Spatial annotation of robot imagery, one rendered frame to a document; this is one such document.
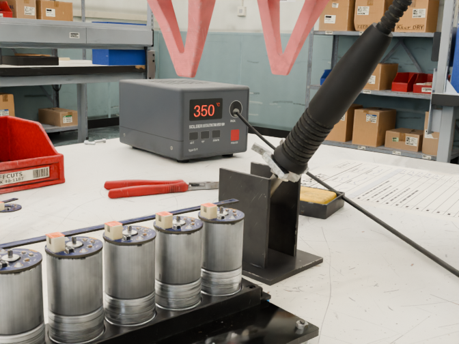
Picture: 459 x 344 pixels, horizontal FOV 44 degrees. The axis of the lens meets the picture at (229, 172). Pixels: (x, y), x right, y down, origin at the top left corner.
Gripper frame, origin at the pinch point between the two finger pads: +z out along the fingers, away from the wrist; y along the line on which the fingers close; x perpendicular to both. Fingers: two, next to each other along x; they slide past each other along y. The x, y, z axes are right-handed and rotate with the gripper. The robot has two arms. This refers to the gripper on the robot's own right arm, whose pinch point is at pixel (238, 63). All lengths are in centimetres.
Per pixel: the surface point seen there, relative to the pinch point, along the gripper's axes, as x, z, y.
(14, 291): 7.2, 8.5, 20.3
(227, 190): 1.2, 8.6, 1.8
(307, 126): 7.0, 3.4, 1.0
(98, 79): -248, 24, -155
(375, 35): 10.9, -2.2, 0.7
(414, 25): -174, -17, -379
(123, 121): -37.9, 10.2, -18.0
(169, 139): -26.6, 11.0, -16.8
